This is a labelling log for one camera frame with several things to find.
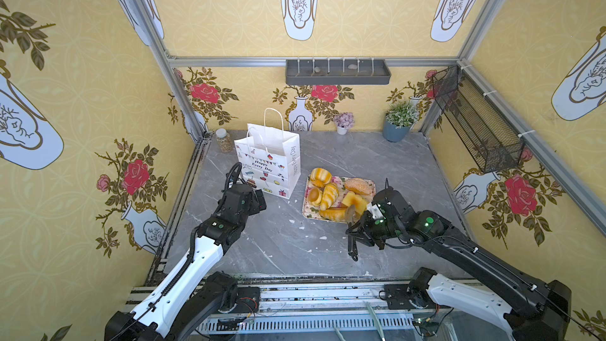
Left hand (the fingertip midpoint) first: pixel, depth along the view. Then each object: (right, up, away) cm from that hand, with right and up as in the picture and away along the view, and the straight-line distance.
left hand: (244, 194), depth 82 cm
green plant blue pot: (+64, +29, +27) cm, 75 cm away
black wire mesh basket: (+87, +22, +3) cm, 90 cm away
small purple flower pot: (+40, +30, +33) cm, 59 cm away
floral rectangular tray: (+23, -9, +11) cm, 27 cm away
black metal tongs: (+35, -9, -9) cm, 38 cm away
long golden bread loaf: (+32, -8, +5) cm, 34 cm away
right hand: (+35, -9, -9) cm, 38 cm away
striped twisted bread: (+31, -2, +8) cm, 32 cm away
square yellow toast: (+39, -3, +11) cm, 41 cm away
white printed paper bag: (+9, +13, -2) cm, 16 cm away
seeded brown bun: (+43, +1, +13) cm, 45 cm away
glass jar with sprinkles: (-16, +20, +25) cm, 36 cm away
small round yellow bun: (+25, -2, +10) cm, 27 cm away
